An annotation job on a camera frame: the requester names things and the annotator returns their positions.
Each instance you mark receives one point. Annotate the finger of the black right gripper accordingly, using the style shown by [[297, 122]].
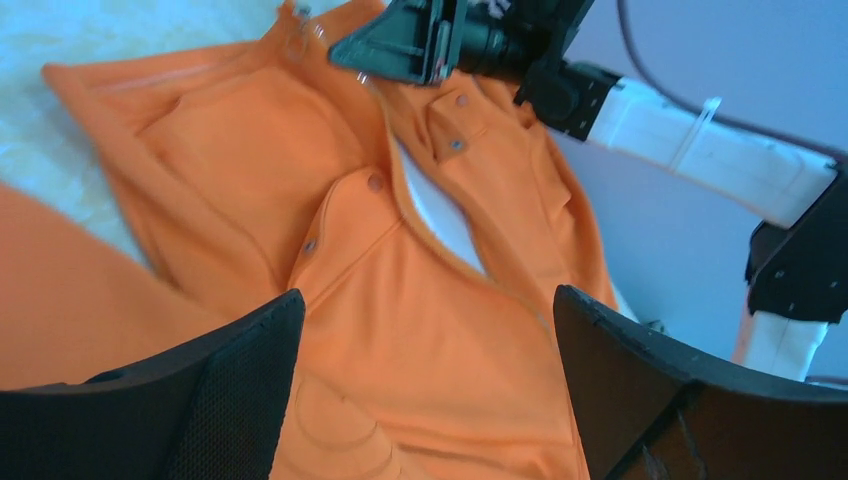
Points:
[[396, 45]]

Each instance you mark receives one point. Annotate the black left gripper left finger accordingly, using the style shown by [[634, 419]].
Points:
[[210, 408]]

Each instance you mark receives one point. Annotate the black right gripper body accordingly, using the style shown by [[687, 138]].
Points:
[[524, 36]]

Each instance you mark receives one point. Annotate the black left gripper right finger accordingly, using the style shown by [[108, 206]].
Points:
[[650, 407]]

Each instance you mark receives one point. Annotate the orange fleece jacket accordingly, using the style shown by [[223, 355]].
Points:
[[427, 230]]

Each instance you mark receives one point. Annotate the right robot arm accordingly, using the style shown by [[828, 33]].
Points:
[[796, 272]]

